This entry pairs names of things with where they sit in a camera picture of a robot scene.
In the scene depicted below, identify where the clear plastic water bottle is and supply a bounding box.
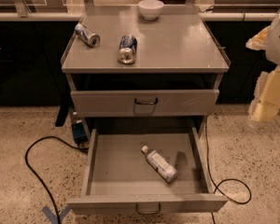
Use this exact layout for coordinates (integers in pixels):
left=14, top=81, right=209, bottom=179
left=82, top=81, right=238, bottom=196
left=142, top=146, right=177, bottom=183

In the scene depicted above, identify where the white bowl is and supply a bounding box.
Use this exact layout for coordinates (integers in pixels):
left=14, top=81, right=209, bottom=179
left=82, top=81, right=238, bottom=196
left=138, top=0, right=164, bottom=21

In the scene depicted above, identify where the silver can on left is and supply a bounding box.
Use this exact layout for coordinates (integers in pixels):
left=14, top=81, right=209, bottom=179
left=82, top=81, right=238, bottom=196
left=75, top=23, right=101, bottom=48

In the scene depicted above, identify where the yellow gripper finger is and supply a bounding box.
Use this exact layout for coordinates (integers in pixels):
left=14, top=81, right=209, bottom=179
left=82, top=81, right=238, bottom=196
left=245, top=26, right=270, bottom=50
left=248, top=65, right=280, bottom=122

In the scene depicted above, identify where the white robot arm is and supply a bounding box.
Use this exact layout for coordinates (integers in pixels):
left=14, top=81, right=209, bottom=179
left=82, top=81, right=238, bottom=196
left=245, top=11, right=280, bottom=127

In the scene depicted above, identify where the black cable on right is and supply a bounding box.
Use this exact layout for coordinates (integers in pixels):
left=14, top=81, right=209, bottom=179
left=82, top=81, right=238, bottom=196
left=204, top=121, right=253, bottom=224

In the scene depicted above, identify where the closed grey upper drawer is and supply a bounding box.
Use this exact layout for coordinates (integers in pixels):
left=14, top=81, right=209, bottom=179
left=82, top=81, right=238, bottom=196
left=71, top=90, right=219, bottom=118

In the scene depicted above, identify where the blue power box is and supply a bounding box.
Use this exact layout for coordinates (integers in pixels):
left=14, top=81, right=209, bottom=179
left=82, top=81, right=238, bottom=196
left=71, top=120, right=88, bottom=144

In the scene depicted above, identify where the black cable on left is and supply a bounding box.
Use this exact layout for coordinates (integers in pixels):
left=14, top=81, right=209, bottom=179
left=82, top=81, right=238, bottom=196
left=24, top=135, right=90, bottom=224

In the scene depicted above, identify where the blue soda can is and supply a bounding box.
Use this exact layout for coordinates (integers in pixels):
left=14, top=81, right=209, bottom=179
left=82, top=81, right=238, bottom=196
left=118, top=35, right=137, bottom=64

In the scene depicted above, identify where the white counter rail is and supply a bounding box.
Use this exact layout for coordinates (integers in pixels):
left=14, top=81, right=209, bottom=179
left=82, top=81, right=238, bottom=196
left=0, top=12, right=277, bottom=21

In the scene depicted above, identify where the black cable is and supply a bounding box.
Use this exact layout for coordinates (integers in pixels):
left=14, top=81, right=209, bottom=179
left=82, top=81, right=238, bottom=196
left=204, top=121, right=253, bottom=224
left=24, top=135, right=90, bottom=224

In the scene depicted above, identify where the grey drawer cabinet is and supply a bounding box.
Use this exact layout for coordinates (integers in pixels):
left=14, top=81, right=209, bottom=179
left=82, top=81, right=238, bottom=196
left=60, top=4, right=231, bottom=217

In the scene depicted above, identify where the open grey middle drawer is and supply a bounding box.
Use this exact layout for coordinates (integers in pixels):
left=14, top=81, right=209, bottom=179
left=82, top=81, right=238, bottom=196
left=68, top=128, right=227, bottom=215

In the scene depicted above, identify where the blue tape cross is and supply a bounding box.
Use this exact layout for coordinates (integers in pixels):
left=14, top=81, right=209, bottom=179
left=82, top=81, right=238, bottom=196
left=42, top=206, right=71, bottom=224

